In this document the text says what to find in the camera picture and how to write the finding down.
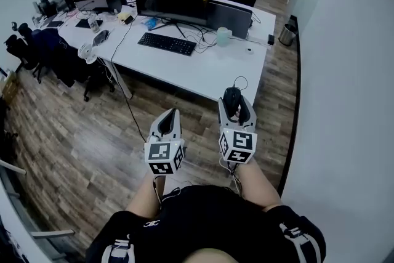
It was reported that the office chair with dark jacket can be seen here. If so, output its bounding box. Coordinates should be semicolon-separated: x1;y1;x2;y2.
31;27;117;103

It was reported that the black monitor on stand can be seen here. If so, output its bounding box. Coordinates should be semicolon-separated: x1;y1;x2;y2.
134;0;212;39

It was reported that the blue packet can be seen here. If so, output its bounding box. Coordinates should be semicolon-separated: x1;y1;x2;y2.
143;17;160;31

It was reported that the white right gripper cable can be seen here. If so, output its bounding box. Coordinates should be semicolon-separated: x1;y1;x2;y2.
219;158;244;195

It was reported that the pale green cup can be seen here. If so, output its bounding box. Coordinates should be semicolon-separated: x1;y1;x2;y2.
216;26;233;47

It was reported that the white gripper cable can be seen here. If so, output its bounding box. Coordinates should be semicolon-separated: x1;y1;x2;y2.
151;174;183;208
219;158;244;195

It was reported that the grey black pouch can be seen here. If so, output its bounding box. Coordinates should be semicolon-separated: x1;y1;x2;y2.
92;29;111;47

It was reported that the person's black shirt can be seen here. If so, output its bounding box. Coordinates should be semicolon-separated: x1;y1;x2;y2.
85;184;328;263

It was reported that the grey desk divider panel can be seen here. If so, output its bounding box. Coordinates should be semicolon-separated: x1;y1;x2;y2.
207;0;254;40

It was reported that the long black cable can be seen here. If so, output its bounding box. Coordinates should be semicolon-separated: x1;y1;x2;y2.
110;18;148;143

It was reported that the black wired mouse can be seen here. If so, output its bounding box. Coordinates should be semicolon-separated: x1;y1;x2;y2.
222;76;249;121

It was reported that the person's left forearm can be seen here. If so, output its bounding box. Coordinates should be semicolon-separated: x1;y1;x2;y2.
125;174;167;220

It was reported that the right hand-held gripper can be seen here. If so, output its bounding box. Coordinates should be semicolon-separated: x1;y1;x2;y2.
217;95;258;164

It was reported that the person's right forearm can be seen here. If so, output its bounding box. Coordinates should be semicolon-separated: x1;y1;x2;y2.
233;159;283;212

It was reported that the small white desk fan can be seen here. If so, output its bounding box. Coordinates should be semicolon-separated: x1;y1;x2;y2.
77;42;101;65

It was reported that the white left gripper cable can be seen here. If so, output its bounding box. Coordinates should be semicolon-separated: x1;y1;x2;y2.
151;174;183;208

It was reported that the pale yellow box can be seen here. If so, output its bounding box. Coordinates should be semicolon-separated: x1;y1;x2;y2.
118;10;137;26

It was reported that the black flat pad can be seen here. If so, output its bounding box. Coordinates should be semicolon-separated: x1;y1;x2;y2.
74;18;92;30

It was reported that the black keyboard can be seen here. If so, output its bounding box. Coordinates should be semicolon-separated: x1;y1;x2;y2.
137;31;198;57

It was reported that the metal trash can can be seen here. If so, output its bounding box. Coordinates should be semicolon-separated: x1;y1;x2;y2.
278;23;298;47

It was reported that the clear plastic bottle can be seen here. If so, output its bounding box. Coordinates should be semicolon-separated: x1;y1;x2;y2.
87;14;102;34

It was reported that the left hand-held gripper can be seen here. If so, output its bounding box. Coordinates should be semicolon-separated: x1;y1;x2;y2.
143;107;186;176

